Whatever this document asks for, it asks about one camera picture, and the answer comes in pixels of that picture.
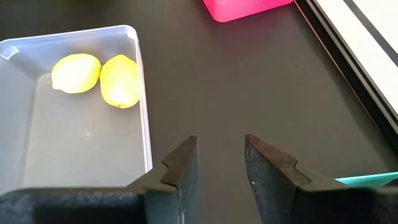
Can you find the orange citrus fruit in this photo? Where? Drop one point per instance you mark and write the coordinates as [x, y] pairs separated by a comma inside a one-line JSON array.
[[119, 81]]

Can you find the teal plastic bin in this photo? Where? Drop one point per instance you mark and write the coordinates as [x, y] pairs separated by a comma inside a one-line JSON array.
[[367, 180]]

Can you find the black table mat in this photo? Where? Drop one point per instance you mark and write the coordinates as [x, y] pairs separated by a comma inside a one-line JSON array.
[[233, 77]]

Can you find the black table frame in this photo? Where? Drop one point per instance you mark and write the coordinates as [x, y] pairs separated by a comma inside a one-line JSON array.
[[357, 74]]

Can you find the clear plastic bin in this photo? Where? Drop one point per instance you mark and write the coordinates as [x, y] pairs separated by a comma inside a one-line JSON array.
[[77, 140]]

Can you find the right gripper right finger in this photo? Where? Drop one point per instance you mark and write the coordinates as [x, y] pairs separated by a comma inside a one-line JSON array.
[[311, 205]]

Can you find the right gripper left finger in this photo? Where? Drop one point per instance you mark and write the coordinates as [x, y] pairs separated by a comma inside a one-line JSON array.
[[93, 207]]

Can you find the pink plastic bin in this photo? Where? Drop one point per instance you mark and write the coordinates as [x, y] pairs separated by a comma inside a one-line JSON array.
[[242, 7]]

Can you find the yellow lemon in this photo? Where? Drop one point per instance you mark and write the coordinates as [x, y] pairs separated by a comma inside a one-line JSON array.
[[76, 73]]

